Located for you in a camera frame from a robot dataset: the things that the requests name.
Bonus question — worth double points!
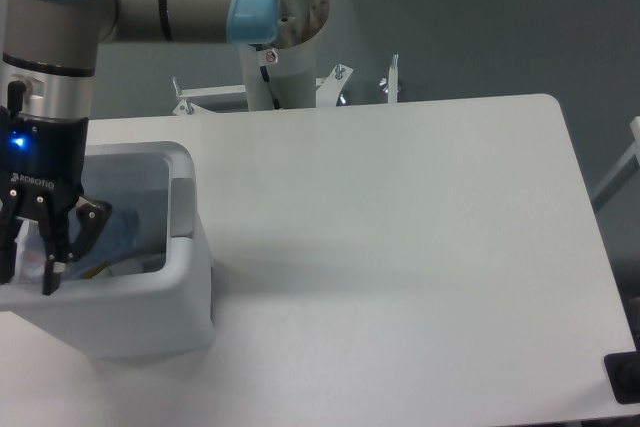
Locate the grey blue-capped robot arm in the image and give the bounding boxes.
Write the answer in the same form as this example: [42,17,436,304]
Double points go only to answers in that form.
[1,0,279,295]

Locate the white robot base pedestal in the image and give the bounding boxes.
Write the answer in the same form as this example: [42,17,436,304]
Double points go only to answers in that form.
[239,0,330,111]

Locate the white metal frame bracket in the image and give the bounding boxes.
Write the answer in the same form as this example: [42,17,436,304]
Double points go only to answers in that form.
[171,53,402,116]

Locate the white frame leg right edge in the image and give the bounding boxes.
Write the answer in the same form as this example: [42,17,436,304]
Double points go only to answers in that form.
[591,116,639,212]

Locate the clear plastic water bottle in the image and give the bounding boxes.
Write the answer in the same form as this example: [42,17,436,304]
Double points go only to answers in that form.
[11,208,140,284]

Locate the white open trash can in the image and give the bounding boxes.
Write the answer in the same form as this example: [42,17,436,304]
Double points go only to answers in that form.
[1,141,214,358]

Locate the black table clamp mount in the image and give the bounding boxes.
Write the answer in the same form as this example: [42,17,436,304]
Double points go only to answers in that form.
[604,351,639,405]

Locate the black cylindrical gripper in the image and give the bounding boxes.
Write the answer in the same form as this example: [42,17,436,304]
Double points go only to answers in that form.
[1,80,113,296]

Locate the white paper wrapper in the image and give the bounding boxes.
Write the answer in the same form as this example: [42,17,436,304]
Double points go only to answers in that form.
[96,254,166,278]

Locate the black cable on pedestal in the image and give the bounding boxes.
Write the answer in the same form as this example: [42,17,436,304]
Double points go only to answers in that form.
[257,44,283,111]

